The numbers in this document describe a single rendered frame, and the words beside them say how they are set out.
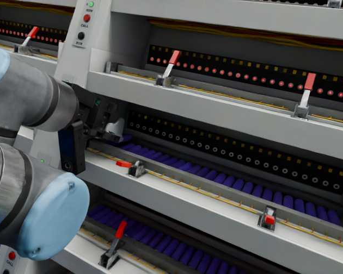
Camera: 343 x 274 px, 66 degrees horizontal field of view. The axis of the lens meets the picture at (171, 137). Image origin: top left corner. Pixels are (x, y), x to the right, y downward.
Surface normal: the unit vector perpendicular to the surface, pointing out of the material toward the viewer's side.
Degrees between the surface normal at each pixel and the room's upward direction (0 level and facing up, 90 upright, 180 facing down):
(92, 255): 16
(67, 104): 79
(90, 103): 90
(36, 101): 95
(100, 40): 90
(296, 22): 106
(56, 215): 90
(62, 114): 101
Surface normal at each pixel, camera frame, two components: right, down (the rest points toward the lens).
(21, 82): 0.93, 0.04
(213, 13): -0.42, 0.15
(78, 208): 0.90, 0.29
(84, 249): 0.19, -0.95
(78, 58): -0.35, -0.11
